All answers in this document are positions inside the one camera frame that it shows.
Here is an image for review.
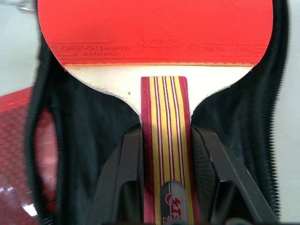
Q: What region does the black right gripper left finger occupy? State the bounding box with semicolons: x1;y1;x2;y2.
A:
93;125;144;225

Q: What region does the red and black paddle case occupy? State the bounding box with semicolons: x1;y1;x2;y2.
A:
0;0;293;225

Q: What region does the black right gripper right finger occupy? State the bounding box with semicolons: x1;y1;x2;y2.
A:
190;125;280;225

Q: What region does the red table tennis paddle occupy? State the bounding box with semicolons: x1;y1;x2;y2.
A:
37;0;275;225

